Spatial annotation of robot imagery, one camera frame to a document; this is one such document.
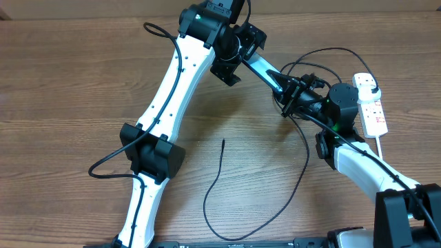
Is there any blue smartphone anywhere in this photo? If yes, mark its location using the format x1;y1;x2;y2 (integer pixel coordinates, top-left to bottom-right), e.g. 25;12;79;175
243;52;283;94

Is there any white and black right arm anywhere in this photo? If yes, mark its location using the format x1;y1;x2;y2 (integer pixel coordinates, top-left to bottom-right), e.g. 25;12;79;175
267;70;440;247

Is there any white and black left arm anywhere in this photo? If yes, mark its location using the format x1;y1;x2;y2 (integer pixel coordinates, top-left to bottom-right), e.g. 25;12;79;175
110;1;266;247

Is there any white charger adapter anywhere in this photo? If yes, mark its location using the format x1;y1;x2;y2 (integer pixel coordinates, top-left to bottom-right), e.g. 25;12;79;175
357;86;382;105

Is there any white power strip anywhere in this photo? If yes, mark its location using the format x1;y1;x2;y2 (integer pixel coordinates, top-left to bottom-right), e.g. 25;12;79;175
352;73;388;138

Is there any black charging cable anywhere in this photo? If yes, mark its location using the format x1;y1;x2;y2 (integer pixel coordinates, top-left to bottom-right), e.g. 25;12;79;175
202;47;380;242

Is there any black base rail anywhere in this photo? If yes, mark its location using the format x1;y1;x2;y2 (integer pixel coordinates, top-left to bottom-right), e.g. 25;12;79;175
148;237;336;248

